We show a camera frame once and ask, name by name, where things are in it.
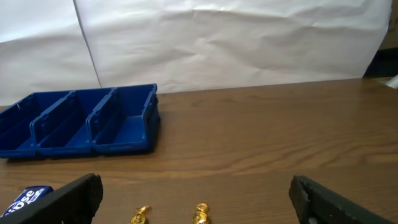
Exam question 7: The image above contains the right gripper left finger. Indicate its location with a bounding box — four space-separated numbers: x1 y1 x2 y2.
0 172 104 224

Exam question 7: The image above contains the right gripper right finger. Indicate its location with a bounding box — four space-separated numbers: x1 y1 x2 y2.
289 174 398 224

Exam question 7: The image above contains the blue candy pack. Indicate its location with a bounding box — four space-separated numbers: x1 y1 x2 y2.
1 185 55 218

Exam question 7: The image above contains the gold candy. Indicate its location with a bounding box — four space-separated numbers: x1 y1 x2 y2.
129 204 151 224
192 202 210 224

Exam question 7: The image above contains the blue tray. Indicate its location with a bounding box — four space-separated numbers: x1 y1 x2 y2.
0 83 161 159

